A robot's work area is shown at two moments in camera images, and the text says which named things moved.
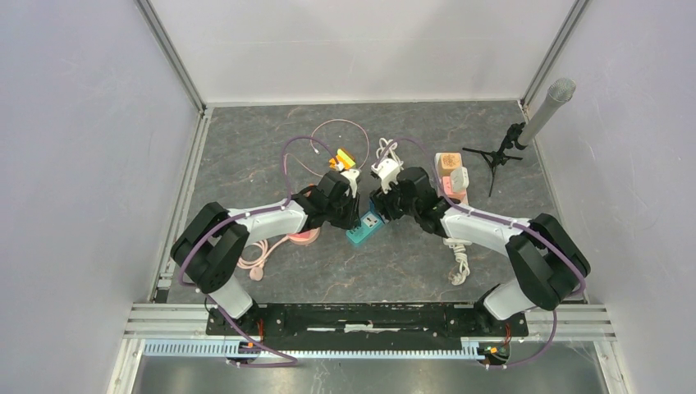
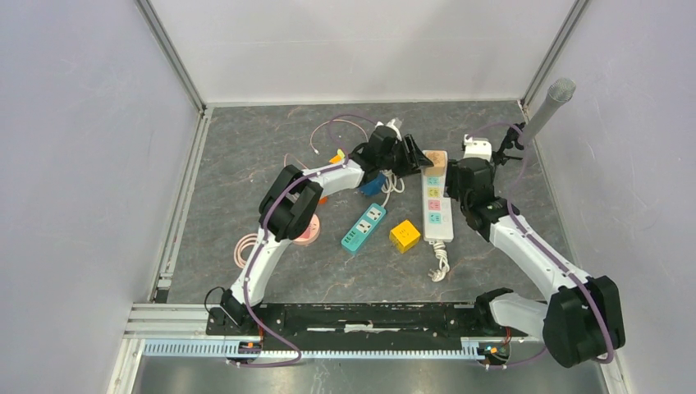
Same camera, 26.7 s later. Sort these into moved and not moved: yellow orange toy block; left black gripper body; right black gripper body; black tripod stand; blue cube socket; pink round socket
Moved: right black gripper body; blue cube socket; left black gripper body
Not moved: yellow orange toy block; black tripod stand; pink round socket
